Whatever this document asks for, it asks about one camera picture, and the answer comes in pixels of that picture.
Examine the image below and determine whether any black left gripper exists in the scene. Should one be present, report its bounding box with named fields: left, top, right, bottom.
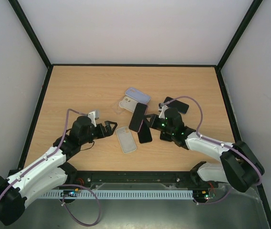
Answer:
left=80, top=121, right=117, bottom=145

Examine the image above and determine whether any black phone purple edge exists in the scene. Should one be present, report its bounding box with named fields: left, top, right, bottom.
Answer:
left=129, top=103, right=148, bottom=133

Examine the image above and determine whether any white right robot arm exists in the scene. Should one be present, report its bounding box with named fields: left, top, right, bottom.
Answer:
left=144, top=106, right=264, bottom=192

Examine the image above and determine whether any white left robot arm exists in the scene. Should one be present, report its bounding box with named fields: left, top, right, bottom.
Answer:
left=0, top=116, right=117, bottom=226

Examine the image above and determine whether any lilac phone case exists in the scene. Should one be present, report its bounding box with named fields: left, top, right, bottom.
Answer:
left=125, top=87, right=151, bottom=104

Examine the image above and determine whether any clear magsafe phone case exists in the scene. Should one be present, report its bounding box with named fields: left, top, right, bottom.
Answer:
left=111, top=99, right=125, bottom=115

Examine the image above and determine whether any black phone blue edge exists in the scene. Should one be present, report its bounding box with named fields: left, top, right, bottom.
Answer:
left=166, top=100, right=189, bottom=114

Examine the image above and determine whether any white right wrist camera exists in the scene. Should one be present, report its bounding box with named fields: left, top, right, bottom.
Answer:
left=158, top=103, right=169, bottom=119

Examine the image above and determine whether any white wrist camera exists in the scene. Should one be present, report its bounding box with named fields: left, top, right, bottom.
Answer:
left=158, top=103, right=169, bottom=119
left=87, top=110, right=100, bottom=127

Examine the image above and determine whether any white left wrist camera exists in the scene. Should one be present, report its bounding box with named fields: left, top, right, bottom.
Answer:
left=87, top=110, right=100, bottom=127

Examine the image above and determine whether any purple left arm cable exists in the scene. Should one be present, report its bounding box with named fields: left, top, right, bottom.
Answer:
left=0, top=108, right=90, bottom=222

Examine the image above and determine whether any light blue cable duct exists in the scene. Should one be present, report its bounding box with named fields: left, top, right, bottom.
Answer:
left=40, top=189, right=193, bottom=200

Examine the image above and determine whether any black enclosure frame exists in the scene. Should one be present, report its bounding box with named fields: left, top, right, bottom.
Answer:
left=0, top=0, right=271, bottom=229

